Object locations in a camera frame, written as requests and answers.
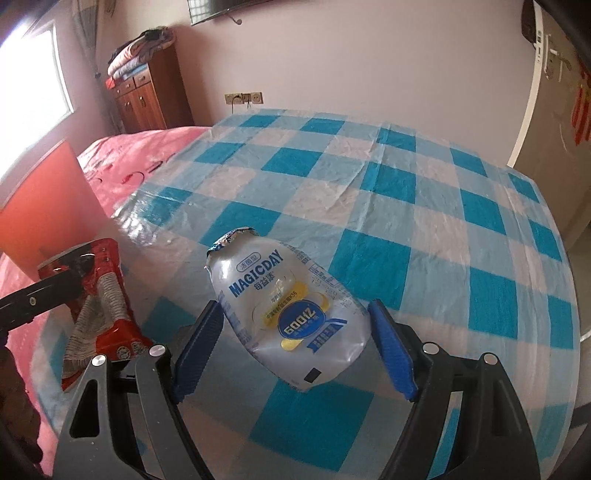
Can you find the folded patterned blankets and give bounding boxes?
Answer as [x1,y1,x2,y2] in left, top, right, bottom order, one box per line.
[107,27,175,81]

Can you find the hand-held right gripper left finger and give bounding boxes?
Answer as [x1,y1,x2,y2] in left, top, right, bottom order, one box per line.
[51,299,227,480]

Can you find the black wall television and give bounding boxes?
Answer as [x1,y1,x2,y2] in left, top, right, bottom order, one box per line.
[187,0,243,26]

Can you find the red plastic bin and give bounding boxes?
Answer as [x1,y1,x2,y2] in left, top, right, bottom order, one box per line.
[0,138,103,275]

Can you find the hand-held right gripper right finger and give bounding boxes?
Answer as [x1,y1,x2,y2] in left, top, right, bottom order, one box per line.
[368,299,541,480]

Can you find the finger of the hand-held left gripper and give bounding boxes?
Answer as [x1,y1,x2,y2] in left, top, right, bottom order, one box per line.
[0,272,88,335]
[39,247,100,278]

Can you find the red snack packet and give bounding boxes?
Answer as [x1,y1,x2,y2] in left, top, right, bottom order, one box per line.
[37,237,155,393]

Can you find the wall power socket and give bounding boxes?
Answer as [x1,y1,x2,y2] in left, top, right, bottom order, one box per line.
[224,91,264,106]

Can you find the grey patterned curtain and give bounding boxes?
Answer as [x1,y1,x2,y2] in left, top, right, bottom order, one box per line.
[76,0,116,79]

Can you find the bright window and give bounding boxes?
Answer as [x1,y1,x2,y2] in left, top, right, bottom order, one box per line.
[0,21,75,176]

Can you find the clear plastic drink bottle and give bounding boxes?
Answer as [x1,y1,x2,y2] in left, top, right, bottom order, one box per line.
[205,226,372,393]

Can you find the white panel door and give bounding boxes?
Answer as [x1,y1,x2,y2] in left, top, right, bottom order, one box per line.
[508,0,591,259]

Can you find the red knot door ornament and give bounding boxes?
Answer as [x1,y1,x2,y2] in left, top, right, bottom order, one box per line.
[570,62,591,148]

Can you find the brown wooden cabinet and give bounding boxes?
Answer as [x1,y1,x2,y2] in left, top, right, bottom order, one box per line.
[111,44,195,134]

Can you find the blue checkered plastic tablecloth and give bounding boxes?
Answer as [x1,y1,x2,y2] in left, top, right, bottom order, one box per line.
[34,111,578,480]

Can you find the pink bedspread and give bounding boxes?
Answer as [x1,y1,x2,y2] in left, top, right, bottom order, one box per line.
[0,124,213,462]

